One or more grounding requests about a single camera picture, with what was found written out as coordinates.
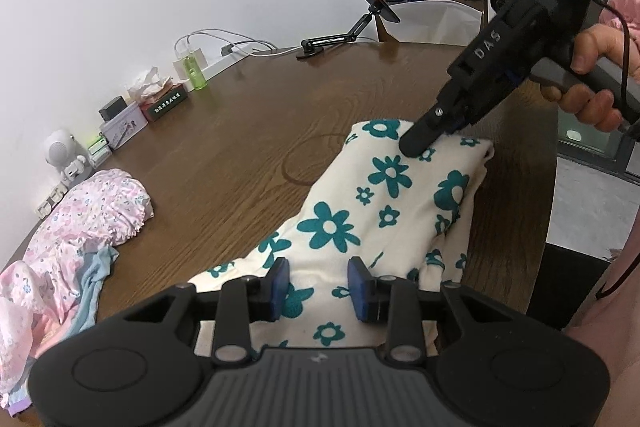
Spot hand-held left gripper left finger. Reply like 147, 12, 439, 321
122, 257, 291, 366

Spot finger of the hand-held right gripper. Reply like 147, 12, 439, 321
398, 92, 473, 159

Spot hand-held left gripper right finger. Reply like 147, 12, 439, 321
347, 256, 516, 365

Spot cream green floral pants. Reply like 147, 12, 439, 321
187, 119, 496, 358

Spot person's right hand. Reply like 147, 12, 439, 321
540, 23, 640, 134

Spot dark framed glass door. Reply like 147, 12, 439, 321
482, 0, 640, 180

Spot light blue garment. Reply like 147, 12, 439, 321
72, 244, 121, 333

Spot pink floral ruffled garment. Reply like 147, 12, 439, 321
0, 168, 153, 395

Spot white power strip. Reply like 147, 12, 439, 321
205, 47, 301, 80

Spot black tissue box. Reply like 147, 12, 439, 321
139, 83, 191, 124

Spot silver tin box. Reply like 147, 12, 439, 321
99, 102, 148, 151

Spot green transparent bottle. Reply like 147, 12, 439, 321
182, 54, 208, 92

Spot white power adapter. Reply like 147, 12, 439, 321
172, 47, 208, 84

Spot white socket strip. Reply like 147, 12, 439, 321
36, 184, 71, 219

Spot black charger block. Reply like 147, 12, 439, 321
98, 96, 130, 122

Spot white astronaut figurine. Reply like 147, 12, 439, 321
42, 129, 91, 185

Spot person's leg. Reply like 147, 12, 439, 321
562, 227, 640, 427

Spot purple striped garment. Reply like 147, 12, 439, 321
0, 377, 36, 414

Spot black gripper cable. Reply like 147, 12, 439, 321
587, 0, 640, 300

